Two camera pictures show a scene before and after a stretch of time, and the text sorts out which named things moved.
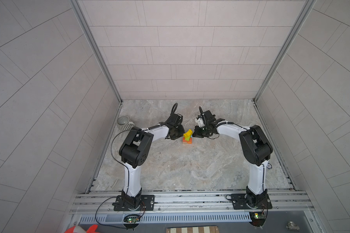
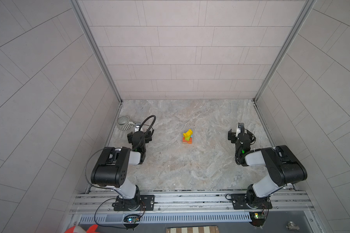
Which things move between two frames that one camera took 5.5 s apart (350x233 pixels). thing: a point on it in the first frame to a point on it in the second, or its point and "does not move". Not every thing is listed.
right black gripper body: x=202 y=131 to x=234 y=140
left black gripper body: x=177 y=132 to x=148 y=138
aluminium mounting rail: x=189 y=203 does not move
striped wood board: x=212 y=229 does not move
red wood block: x=184 y=141 does not move
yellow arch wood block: x=189 y=133 does not move
